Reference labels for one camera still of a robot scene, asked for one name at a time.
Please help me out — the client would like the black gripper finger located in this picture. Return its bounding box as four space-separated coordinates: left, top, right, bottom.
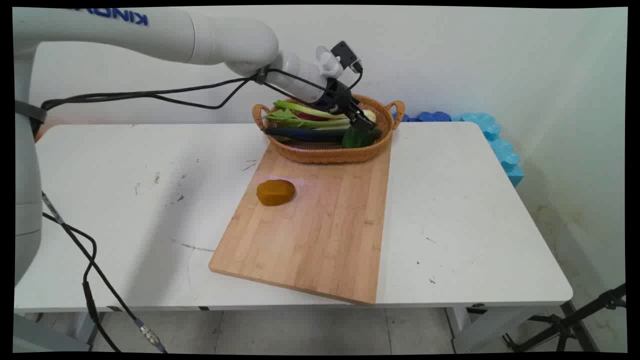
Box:
351 101 376 125
350 113 377 133

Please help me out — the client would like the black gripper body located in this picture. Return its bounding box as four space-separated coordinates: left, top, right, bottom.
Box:
320 78 362 116

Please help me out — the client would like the orange brown potato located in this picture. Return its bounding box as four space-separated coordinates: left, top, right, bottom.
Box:
256 178 297 207

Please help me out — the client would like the green bell pepper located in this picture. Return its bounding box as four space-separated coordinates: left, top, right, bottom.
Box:
341 125 384 149

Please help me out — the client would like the woven wicker basket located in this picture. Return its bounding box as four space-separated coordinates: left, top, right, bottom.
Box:
252 93 406 165

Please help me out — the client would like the green bok choy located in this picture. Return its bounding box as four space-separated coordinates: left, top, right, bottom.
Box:
263 99 377 132

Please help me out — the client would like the dark long cucumber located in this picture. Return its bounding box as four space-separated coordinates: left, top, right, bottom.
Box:
262 126 349 144

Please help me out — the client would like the dark blue foam piece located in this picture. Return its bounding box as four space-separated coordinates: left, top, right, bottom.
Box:
392 110 453 123

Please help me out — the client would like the wooden cutting board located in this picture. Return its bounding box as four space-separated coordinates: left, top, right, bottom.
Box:
208 142 393 306

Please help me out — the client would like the light blue foam piece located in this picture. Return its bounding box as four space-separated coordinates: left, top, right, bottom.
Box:
459 112 525 189

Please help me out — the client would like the black tripod stand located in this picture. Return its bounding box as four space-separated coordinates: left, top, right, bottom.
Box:
501 282 627 354

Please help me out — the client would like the grey table leg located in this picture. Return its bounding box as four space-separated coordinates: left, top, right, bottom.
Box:
12 312 103 354

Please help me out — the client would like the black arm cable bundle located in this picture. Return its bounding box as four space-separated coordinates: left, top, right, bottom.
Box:
39 66 364 113

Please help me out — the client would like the white table leg frame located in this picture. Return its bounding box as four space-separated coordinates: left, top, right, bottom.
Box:
444 303 553 354

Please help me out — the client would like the black cable with metal plug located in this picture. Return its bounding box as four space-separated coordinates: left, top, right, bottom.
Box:
41 191 169 354

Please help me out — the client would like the black strap on arm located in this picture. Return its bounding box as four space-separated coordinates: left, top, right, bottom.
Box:
14 99 49 124

